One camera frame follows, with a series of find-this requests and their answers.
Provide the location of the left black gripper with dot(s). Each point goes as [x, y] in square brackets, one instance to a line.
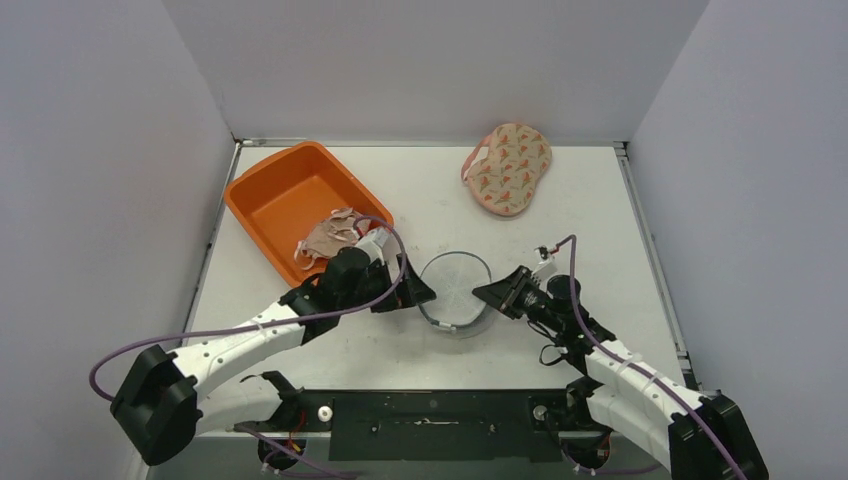
[415, 292]

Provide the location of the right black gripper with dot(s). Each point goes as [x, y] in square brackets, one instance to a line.
[515, 291]

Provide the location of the white mesh laundry bag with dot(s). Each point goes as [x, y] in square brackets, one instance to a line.
[456, 312]

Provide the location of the orange plastic tub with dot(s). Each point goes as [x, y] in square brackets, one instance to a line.
[279, 200]

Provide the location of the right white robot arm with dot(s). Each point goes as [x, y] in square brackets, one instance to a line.
[690, 434]

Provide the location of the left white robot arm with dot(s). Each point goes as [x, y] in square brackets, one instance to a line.
[169, 397]

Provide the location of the beige bra in tub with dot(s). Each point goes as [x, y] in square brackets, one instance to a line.
[328, 237]

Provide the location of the floral padded bra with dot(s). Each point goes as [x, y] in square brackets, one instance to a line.
[504, 169]

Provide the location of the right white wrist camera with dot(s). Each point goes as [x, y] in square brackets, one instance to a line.
[546, 268]

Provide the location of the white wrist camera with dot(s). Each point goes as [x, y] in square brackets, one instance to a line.
[546, 268]
[373, 243]

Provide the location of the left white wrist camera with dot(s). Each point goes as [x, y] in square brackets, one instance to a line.
[373, 243]

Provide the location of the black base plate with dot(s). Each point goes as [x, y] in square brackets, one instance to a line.
[441, 425]

